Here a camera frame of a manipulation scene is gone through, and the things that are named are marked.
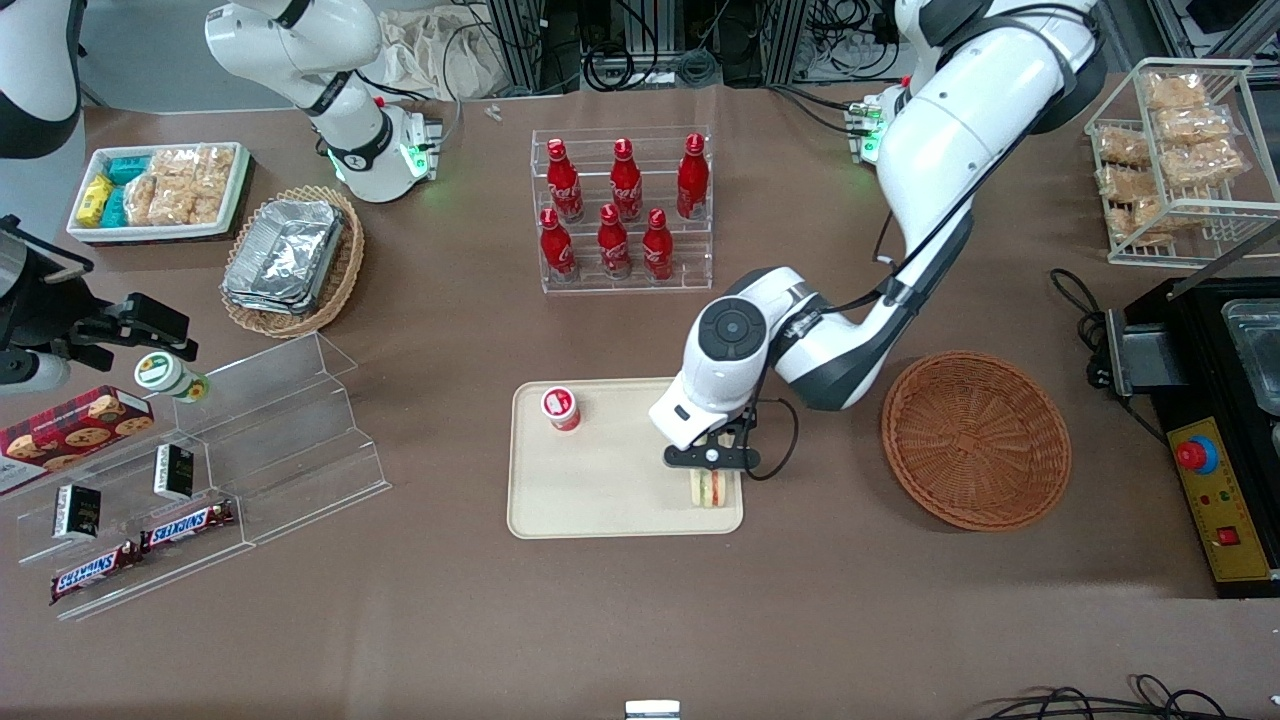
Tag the clear acrylic stepped shelf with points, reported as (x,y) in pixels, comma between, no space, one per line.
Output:
(290,440)

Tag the stack of foil containers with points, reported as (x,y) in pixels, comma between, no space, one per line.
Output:
(285,255)

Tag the red cup with white lid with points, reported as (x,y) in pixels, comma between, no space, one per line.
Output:
(561,407)

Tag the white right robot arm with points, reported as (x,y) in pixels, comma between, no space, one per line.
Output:
(300,40)

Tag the teal snack packet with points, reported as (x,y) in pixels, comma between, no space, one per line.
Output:
(128,169)
(115,207)

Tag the steel pan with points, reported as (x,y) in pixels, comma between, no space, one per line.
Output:
(1255,350)

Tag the white rectangular snack tray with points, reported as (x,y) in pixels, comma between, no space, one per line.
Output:
(150,233)

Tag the red plaid cookie box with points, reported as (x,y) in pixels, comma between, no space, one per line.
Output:
(70,430)

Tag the oval tan wicker basket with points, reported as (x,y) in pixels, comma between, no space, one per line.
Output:
(345,270)

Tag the beige plastic tray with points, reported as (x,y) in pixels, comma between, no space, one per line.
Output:
(600,480)

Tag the red cola bottle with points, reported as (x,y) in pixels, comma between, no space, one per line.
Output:
(657,248)
(692,180)
(564,185)
(613,245)
(626,185)
(556,248)

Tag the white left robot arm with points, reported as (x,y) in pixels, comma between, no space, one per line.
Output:
(960,130)

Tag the bagged fried snack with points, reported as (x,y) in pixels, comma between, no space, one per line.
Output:
(1130,183)
(1205,163)
(1175,93)
(1140,220)
(1122,146)
(1192,128)

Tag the triangular sandwich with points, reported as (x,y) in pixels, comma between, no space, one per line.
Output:
(714,488)

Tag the snickers chocolate bar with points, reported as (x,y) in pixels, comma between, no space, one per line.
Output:
(95,572)
(188,526)

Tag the white object at table edge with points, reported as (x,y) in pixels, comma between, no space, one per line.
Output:
(652,710)

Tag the black machine housing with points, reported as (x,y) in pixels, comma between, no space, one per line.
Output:
(1195,340)

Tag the red emergency stop button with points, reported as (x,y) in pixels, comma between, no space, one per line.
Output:
(1196,455)

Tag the white cup with green lid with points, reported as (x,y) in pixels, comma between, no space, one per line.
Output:
(165,374)

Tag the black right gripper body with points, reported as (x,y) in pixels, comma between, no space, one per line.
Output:
(40,315)

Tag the grey metal box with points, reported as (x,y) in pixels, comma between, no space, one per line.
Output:
(1135,355)

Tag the round brown wicker basket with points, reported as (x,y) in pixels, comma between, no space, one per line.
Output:
(975,440)

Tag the clear bag of rice crackers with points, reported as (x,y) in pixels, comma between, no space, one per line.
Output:
(190,203)
(175,163)
(217,165)
(142,200)

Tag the clear acrylic bottle rack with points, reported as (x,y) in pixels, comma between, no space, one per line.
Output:
(620,286)

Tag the beige cloth bag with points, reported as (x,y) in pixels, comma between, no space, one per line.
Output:
(430,55)

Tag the yellow snack packet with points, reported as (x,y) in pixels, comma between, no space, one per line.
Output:
(94,200)

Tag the small black box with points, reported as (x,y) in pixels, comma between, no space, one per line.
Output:
(174,472)
(76,512)

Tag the yellow control panel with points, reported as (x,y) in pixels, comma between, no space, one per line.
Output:
(1225,510)

